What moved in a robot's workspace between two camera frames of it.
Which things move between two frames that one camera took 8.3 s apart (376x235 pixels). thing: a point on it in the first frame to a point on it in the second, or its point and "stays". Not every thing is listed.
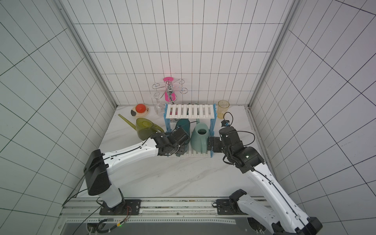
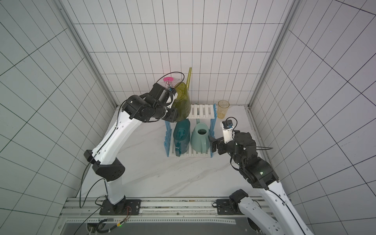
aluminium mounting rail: (86, 210) stays
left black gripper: (181, 149) to (174, 113)
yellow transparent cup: (222, 108) stays
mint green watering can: (199, 139) stays
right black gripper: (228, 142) stays
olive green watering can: (145, 128) to (183, 102)
